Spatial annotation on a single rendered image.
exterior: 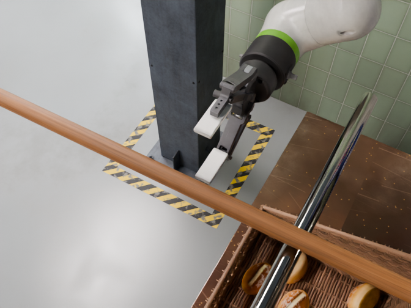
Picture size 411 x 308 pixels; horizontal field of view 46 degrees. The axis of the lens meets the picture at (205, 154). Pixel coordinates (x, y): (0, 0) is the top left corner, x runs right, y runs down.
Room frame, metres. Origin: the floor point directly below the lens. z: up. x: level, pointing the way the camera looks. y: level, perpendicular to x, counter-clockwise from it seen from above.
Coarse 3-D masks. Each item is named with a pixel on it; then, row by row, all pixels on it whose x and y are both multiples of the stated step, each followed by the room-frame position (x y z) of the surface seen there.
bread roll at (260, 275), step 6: (258, 264) 0.47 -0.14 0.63; (264, 264) 0.47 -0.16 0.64; (252, 270) 0.45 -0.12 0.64; (258, 270) 0.45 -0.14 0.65; (264, 270) 0.45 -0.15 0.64; (246, 276) 0.44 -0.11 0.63; (252, 276) 0.43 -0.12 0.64; (258, 276) 0.43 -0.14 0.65; (264, 276) 0.43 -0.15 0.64; (246, 282) 0.42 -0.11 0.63; (252, 282) 0.42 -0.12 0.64; (258, 282) 0.42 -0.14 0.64; (246, 288) 0.41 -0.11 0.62; (252, 288) 0.41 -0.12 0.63; (258, 288) 0.41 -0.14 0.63; (252, 294) 0.40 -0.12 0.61
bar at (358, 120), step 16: (368, 96) 0.58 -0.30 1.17; (368, 112) 0.55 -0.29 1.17; (352, 128) 0.51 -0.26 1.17; (336, 144) 0.48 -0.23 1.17; (352, 144) 0.48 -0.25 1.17; (336, 160) 0.44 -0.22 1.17; (320, 176) 0.41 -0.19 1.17; (336, 176) 0.41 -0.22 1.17; (320, 192) 0.38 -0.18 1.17; (304, 208) 0.35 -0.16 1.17; (320, 208) 0.35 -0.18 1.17; (304, 224) 0.32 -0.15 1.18; (288, 256) 0.27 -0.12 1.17; (272, 272) 0.25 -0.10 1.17; (288, 272) 0.25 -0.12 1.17; (272, 288) 0.22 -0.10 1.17; (256, 304) 0.20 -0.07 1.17; (272, 304) 0.20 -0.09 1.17
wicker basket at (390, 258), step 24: (288, 216) 0.55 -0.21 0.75; (264, 240) 0.56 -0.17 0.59; (336, 240) 0.49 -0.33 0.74; (360, 240) 0.47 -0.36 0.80; (240, 264) 0.49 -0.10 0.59; (312, 264) 0.49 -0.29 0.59; (384, 264) 0.43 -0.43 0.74; (408, 264) 0.41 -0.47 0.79; (216, 288) 0.37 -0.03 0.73; (240, 288) 0.42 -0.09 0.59; (288, 288) 0.42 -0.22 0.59; (336, 288) 0.42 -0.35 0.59
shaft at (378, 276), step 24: (0, 96) 0.56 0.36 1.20; (48, 120) 0.51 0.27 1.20; (96, 144) 0.46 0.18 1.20; (120, 144) 0.46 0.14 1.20; (144, 168) 0.41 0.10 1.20; (168, 168) 0.41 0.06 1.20; (192, 192) 0.37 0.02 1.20; (216, 192) 0.36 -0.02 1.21; (240, 216) 0.32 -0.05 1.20; (264, 216) 0.32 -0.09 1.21; (288, 240) 0.29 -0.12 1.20; (312, 240) 0.28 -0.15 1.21; (336, 264) 0.25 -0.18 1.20; (360, 264) 0.25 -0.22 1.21; (384, 288) 0.22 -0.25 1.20; (408, 288) 0.21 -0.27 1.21
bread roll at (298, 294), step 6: (288, 294) 0.39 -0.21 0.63; (294, 294) 0.39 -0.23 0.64; (300, 294) 0.39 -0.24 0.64; (306, 294) 0.39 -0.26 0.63; (282, 300) 0.38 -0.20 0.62; (288, 300) 0.37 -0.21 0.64; (294, 300) 0.37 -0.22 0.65; (300, 300) 0.37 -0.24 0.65; (306, 300) 0.37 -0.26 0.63; (282, 306) 0.36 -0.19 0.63; (288, 306) 0.36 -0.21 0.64; (294, 306) 0.36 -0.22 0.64; (300, 306) 0.36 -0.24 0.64; (306, 306) 0.36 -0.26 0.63
